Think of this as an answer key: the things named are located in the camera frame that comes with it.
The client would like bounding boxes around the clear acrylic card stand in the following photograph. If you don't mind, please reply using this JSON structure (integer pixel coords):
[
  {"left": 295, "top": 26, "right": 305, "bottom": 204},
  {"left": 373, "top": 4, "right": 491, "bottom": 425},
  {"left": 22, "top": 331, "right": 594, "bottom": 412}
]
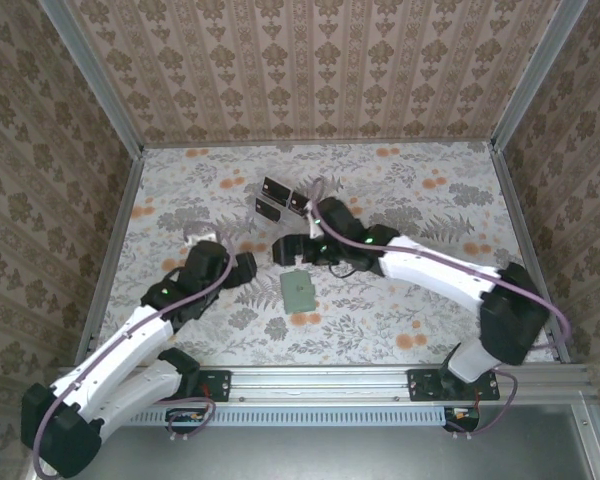
[{"left": 253, "top": 174, "right": 314, "bottom": 241}]

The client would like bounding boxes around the floral patterned table cover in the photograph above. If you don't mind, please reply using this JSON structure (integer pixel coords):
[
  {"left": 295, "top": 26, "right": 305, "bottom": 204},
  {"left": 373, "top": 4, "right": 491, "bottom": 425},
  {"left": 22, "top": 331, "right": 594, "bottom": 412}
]
[{"left": 99, "top": 141, "right": 556, "bottom": 369}]

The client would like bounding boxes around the small black electronics box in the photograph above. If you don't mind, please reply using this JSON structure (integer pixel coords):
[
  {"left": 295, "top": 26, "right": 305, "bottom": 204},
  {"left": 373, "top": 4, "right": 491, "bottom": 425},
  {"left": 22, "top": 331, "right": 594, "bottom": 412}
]
[
  {"left": 165, "top": 406, "right": 205, "bottom": 437},
  {"left": 443, "top": 405, "right": 481, "bottom": 434}
]

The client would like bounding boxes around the grey metal panel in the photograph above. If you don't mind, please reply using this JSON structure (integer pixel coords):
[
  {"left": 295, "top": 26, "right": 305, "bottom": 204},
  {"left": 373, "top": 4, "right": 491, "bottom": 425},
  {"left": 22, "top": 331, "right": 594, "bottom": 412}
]
[{"left": 79, "top": 404, "right": 589, "bottom": 480}]

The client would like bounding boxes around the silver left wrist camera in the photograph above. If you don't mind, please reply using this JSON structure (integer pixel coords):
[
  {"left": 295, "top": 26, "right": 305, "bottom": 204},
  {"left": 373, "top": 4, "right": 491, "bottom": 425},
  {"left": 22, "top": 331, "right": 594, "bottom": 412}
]
[{"left": 182, "top": 222, "right": 220, "bottom": 247}]

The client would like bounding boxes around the aluminium table edge rail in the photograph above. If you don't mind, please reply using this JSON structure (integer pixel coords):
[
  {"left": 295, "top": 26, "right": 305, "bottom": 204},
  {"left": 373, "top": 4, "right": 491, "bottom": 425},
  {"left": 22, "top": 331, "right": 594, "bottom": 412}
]
[
  {"left": 490, "top": 148, "right": 572, "bottom": 365},
  {"left": 74, "top": 149, "right": 147, "bottom": 364}
]

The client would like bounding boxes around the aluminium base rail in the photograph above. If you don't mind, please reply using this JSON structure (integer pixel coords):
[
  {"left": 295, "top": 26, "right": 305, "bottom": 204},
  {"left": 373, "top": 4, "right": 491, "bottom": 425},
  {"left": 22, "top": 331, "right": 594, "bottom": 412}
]
[{"left": 54, "top": 363, "right": 594, "bottom": 404}]

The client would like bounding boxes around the white slotted cable duct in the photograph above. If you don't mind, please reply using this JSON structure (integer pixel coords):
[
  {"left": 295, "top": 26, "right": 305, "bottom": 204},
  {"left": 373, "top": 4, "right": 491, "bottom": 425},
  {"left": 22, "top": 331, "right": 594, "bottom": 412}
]
[{"left": 124, "top": 405, "right": 449, "bottom": 428}]

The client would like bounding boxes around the aluminium frame post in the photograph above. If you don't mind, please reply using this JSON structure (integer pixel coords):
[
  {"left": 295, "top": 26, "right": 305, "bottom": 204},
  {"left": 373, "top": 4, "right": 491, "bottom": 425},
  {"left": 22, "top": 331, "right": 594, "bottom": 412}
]
[
  {"left": 489, "top": 0, "right": 566, "bottom": 156},
  {"left": 42, "top": 0, "right": 147, "bottom": 159}
]

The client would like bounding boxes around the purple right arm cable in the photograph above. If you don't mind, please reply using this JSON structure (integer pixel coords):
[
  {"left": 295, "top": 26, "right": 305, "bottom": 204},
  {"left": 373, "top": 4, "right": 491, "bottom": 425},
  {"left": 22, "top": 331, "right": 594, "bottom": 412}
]
[{"left": 307, "top": 178, "right": 572, "bottom": 441}]

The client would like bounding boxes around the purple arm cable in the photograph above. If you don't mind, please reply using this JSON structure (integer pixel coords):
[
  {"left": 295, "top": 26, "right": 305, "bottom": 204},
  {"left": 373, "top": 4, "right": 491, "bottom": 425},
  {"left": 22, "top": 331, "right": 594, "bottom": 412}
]
[
  {"left": 307, "top": 178, "right": 572, "bottom": 441},
  {"left": 32, "top": 227, "right": 237, "bottom": 479}
]

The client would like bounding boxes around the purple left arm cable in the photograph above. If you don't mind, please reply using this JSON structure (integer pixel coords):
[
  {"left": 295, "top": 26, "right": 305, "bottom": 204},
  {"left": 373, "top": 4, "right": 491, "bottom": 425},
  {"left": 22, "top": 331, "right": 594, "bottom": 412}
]
[{"left": 32, "top": 227, "right": 237, "bottom": 479}]

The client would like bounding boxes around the aluminium frame bar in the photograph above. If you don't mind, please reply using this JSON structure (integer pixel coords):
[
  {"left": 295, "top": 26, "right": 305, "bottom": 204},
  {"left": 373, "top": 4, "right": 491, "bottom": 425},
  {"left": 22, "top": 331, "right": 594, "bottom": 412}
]
[{"left": 569, "top": 394, "right": 600, "bottom": 480}]

